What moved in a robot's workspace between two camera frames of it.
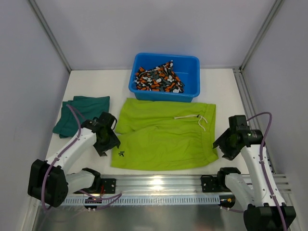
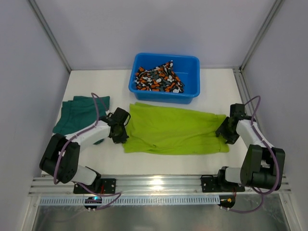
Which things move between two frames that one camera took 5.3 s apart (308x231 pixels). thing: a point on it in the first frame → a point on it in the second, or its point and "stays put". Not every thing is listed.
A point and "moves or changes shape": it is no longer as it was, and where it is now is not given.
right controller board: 227,201 stays put
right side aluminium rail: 248,104 stays put
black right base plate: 209,183 stays put
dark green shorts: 86,108 stays put
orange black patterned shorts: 161,78 stays put
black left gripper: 108,143 → 119,131
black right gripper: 224,147 → 226,130
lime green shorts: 159,134 moves or changes shape
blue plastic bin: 186,67 stays put
